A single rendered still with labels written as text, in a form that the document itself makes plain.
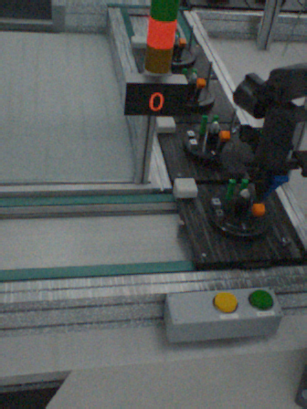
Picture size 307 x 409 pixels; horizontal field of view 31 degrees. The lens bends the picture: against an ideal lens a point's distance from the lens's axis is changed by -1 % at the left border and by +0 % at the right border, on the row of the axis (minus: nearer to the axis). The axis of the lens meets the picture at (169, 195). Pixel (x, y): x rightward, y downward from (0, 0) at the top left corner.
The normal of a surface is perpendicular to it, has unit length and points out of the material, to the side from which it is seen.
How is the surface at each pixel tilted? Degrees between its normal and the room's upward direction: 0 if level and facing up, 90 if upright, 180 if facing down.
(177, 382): 0
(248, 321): 90
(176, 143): 0
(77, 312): 90
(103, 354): 0
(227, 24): 90
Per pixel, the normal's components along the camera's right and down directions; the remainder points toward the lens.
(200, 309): 0.12, -0.77
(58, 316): 0.18, 0.65
